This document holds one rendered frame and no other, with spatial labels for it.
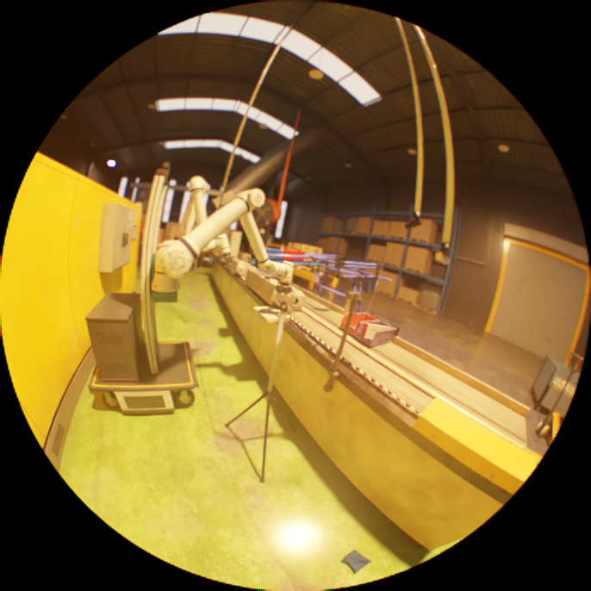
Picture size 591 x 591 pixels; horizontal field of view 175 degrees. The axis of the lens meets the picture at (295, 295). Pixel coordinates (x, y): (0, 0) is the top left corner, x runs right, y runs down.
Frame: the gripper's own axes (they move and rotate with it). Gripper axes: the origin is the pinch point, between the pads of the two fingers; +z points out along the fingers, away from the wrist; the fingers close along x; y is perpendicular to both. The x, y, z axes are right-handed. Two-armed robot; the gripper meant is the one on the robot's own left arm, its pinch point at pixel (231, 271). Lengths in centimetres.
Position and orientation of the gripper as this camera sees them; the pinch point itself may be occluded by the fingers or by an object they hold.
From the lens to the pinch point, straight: 177.3
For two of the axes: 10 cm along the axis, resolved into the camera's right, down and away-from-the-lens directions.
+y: 8.7, -3.4, 3.5
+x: -4.3, -1.7, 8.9
